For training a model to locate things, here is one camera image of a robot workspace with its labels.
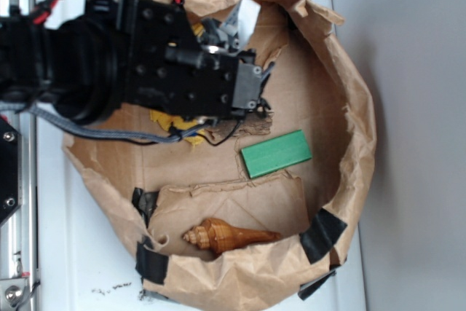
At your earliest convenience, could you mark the grey sleeved cable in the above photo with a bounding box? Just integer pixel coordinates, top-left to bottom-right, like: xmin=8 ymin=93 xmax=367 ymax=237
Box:
xmin=27 ymin=105 xmax=205 ymax=144

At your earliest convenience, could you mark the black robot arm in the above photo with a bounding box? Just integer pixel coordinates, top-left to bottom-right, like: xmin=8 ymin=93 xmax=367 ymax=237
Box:
xmin=1 ymin=0 xmax=269 ymax=125

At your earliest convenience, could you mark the brown paper bag bin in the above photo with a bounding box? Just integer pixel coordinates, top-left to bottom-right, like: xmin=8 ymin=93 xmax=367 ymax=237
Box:
xmin=63 ymin=0 xmax=376 ymax=310

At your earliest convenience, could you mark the brown spiral seashell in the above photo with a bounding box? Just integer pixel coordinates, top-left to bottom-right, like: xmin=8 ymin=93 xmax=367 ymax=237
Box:
xmin=182 ymin=218 xmax=281 ymax=255

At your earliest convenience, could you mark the green rectangular block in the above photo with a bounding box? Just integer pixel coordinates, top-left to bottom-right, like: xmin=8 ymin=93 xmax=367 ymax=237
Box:
xmin=240 ymin=130 xmax=312 ymax=178

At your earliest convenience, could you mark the yellow cloth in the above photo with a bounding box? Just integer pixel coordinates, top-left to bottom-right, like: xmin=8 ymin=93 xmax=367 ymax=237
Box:
xmin=149 ymin=21 xmax=205 ymax=148

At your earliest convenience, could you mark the white plastic tray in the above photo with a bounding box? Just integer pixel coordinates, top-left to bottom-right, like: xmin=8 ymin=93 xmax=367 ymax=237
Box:
xmin=36 ymin=0 xmax=367 ymax=310

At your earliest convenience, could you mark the dark bark wood piece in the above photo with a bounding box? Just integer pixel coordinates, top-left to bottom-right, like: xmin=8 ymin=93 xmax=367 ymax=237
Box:
xmin=205 ymin=111 xmax=275 ymax=143

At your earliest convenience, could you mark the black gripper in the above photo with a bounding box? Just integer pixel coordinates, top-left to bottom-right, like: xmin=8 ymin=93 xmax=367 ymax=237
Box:
xmin=83 ymin=0 xmax=267 ymax=124

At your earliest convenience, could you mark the black metal bracket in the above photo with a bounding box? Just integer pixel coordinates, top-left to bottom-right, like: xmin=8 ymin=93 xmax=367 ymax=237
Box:
xmin=0 ymin=115 xmax=22 ymax=227

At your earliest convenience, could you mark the aluminium frame rail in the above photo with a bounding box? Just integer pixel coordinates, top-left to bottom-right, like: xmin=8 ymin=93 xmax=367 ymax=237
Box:
xmin=0 ymin=0 xmax=40 ymax=311

